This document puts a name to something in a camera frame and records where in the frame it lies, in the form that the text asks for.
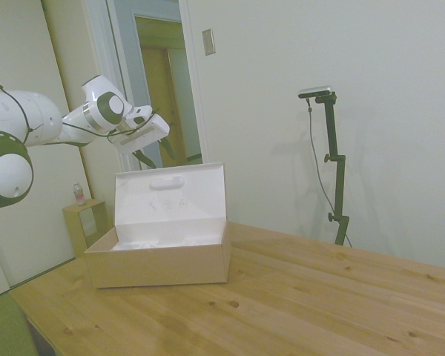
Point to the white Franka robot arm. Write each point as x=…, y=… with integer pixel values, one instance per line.
x=29, y=115

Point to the white moulded foam insert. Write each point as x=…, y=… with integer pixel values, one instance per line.
x=133, y=245

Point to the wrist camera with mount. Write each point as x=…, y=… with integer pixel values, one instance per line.
x=139, y=114

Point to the tan cardboard box with lid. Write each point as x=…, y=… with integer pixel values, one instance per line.
x=155, y=267

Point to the grey stereo camera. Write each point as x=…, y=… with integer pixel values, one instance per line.
x=315, y=91

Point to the black jointed camera stand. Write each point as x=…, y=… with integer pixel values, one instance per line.
x=337, y=167

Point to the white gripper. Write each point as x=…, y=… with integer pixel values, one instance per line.
x=144, y=135

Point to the small cardboard shelf box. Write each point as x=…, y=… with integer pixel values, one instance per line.
x=72, y=230

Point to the metal wall switch plate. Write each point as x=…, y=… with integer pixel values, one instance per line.
x=208, y=42

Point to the clear bottle with red label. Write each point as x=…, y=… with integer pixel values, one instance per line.
x=78, y=194

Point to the wooden door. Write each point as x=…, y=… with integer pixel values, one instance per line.
x=154, y=92

